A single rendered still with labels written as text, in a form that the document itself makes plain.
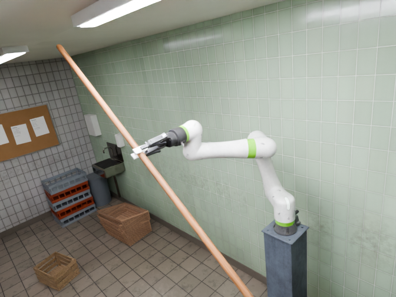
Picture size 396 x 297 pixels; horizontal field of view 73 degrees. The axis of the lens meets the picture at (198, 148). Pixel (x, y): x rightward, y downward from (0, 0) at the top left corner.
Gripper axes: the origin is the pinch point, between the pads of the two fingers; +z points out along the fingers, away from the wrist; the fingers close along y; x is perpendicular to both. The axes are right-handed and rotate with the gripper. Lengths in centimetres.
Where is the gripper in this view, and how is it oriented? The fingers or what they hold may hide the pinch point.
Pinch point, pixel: (139, 151)
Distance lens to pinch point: 127.3
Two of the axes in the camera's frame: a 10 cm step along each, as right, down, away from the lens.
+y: -3.6, 6.1, 7.1
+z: -7.0, 3.3, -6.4
